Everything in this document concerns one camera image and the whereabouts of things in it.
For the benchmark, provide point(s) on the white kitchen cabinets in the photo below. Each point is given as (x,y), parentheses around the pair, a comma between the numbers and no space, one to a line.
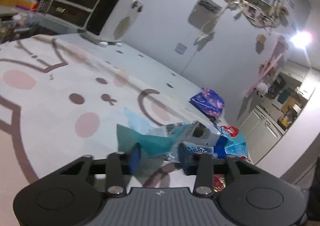
(259,120)

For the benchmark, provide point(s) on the red foil snack wrapper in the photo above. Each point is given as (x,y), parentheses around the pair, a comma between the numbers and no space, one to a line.
(225,172)

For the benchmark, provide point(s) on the white space heater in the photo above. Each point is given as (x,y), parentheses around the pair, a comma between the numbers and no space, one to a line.
(111,20)

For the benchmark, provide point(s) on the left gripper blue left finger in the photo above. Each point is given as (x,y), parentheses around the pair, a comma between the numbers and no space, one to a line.
(134,158)

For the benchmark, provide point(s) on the blue snack wrapper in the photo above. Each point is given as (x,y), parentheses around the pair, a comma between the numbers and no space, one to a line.
(218,141)

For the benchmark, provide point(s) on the white sheep plush toy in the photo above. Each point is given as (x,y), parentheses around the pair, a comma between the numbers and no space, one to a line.
(261,89)

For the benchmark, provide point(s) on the purple tissue pack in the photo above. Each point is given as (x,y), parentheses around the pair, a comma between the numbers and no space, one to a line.
(208,102)

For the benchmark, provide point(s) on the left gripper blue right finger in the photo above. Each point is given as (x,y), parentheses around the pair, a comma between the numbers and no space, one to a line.
(187,161)

